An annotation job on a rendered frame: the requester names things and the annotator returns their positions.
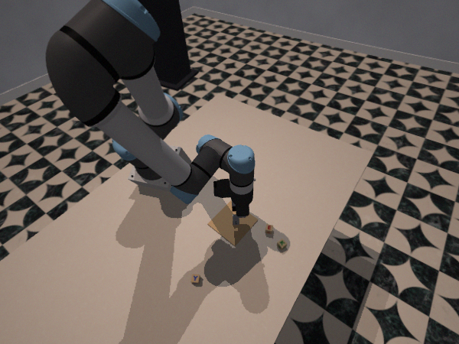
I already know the tan square mat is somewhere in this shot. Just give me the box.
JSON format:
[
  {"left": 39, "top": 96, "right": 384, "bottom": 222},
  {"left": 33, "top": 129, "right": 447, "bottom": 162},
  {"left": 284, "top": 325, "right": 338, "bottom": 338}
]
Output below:
[{"left": 207, "top": 200, "right": 258, "bottom": 246}]

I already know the small tan block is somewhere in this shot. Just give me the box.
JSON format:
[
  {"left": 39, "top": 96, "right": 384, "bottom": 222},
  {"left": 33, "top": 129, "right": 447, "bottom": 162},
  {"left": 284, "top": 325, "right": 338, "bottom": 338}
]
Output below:
[
  {"left": 277, "top": 239, "right": 287, "bottom": 250},
  {"left": 191, "top": 274, "right": 200, "bottom": 285},
  {"left": 265, "top": 224, "right": 273, "bottom": 234}
]

